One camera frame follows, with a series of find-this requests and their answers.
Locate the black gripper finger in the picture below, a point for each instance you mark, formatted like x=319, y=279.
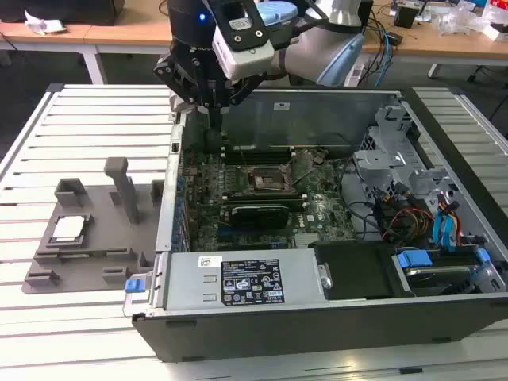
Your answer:
x=182, y=77
x=246, y=89

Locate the metal locking lever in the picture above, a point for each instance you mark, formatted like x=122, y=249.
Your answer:
x=243, y=155

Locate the silver green CPU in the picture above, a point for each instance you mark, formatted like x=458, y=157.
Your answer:
x=69, y=229

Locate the CPU socket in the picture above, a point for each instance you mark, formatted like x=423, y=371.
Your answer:
x=264, y=178

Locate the white case sticker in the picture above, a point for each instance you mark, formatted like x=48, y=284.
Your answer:
x=281, y=105

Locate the RAM slot white latches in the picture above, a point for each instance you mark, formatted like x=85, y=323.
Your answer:
x=258, y=147
x=262, y=198
x=297, y=207
x=258, y=155

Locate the wooden desk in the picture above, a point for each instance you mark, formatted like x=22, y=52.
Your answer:
x=16, y=33
x=131, y=31

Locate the round coin cell battery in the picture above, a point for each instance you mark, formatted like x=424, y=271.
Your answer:
x=318, y=158

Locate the white power strip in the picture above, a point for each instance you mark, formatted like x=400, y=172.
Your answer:
x=357, y=75

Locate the black graphics card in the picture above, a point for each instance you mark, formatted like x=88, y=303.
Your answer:
x=258, y=217

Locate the black equipment box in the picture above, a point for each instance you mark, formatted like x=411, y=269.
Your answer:
x=59, y=10

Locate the green motherboard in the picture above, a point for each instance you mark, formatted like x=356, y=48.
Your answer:
x=325, y=206

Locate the black desktop box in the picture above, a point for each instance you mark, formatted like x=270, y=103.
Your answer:
x=367, y=12

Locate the crumpled white paper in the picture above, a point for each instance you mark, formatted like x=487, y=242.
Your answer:
x=39, y=24

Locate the silver drive cage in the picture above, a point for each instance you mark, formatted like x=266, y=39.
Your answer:
x=381, y=166

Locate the small black adapter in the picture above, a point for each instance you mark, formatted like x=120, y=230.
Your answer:
x=395, y=38

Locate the silver chipset heatsink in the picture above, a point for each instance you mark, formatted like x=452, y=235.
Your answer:
x=306, y=239

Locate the grey parts rack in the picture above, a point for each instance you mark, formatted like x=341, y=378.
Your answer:
x=99, y=238

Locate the silver power supply unit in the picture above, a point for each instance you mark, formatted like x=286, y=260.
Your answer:
x=186, y=285

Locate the blue case latch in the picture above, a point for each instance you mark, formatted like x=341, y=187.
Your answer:
x=133, y=286

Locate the black plastic shroud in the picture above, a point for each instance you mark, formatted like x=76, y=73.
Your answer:
x=357, y=274

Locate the clear plastic bags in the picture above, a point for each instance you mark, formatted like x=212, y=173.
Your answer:
x=456, y=18

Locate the hard disk in blue carrier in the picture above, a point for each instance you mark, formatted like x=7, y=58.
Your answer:
x=414, y=259

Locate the black silver PC case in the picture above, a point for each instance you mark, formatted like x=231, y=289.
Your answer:
x=278, y=333

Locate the white black small box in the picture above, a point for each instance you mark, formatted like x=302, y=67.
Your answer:
x=496, y=33

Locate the red white packet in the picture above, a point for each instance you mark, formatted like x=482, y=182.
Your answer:
x=498, y=8

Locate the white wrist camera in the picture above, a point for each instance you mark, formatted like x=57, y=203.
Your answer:
x=246, y=59

